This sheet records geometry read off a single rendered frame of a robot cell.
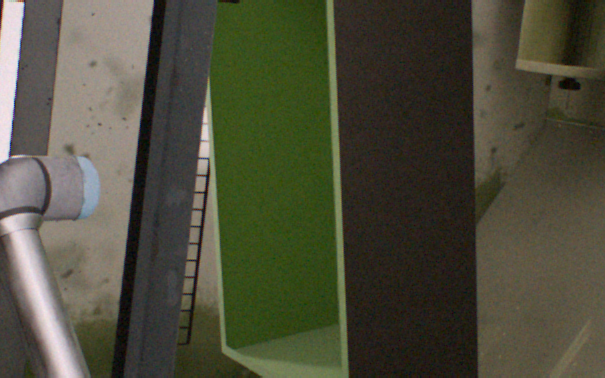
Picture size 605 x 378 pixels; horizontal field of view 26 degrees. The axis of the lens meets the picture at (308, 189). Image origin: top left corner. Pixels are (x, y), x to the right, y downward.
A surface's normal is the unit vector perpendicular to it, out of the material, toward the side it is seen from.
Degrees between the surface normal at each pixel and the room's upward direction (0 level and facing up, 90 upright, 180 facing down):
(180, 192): 90
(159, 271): 90
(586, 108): 90
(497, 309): 57
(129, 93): 90
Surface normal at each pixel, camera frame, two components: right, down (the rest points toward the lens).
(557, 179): -0.65, -0.58
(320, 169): 0.52, 0.18
